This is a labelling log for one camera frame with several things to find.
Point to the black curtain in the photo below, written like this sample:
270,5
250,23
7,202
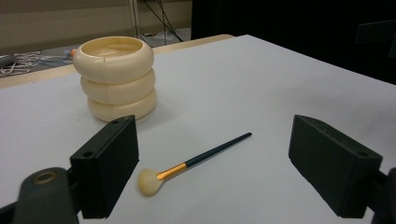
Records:
280,18

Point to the small orange object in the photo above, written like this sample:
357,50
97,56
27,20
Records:
73,53

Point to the white table cover sheet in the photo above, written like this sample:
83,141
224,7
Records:
218,93

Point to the cream ribbed brush holder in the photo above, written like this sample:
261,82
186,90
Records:
116,81

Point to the wooden table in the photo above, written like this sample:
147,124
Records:
37,76

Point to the black metal stand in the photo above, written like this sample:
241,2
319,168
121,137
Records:
373,31

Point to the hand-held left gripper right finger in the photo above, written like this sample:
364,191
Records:
333,161

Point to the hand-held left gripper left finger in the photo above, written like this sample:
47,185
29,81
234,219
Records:
104,161

